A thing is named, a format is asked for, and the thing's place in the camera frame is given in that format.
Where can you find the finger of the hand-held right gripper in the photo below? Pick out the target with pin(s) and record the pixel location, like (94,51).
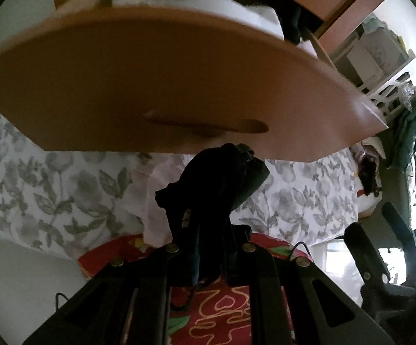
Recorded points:
(367,255)
(407,237)

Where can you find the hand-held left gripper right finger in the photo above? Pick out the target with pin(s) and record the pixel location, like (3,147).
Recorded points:
(238,262)

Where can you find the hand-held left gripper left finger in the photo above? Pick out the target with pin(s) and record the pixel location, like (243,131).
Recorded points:
(183,266)

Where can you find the pink garment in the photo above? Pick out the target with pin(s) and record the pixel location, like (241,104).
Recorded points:
(157,201)

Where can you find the wooden drawer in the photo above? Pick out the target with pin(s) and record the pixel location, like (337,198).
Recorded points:
(157,79)

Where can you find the dark garment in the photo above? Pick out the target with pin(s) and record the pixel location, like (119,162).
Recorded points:
(294,21)

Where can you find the plain white garment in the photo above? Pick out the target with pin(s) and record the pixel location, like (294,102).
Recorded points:
(200,7)

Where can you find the red floral blanket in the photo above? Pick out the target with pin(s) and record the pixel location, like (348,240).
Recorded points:
(215,312)

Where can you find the black furry object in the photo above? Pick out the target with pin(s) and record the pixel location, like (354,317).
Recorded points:
(369,176)

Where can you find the green hanging clothing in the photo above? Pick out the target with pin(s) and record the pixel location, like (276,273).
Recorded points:
(409,133)

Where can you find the clear plastic wrapper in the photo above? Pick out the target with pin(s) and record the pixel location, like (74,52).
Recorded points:
(405,95)

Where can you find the white wooden rack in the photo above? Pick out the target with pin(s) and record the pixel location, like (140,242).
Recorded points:
(376,93)

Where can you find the grey floral bedsheet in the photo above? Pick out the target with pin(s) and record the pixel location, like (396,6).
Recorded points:
(42,194)

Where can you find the grey storage box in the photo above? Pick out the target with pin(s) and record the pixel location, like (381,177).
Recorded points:
(380,50)

